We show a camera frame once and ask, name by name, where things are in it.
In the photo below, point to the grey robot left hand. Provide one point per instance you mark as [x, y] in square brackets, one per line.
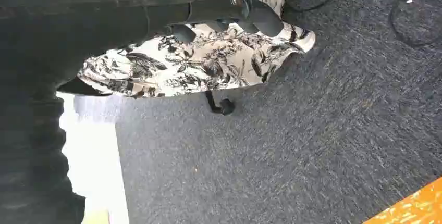
[86, 19]

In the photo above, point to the person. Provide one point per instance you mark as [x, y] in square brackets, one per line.
[207, 63]

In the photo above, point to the robot left arm ribbed sleeve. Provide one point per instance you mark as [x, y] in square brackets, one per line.
[31, 160]

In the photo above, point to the black chair caster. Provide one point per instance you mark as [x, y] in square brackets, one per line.
[225, 106]

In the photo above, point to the yellow plastic sheet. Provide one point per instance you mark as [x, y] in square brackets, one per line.
[412, 207]

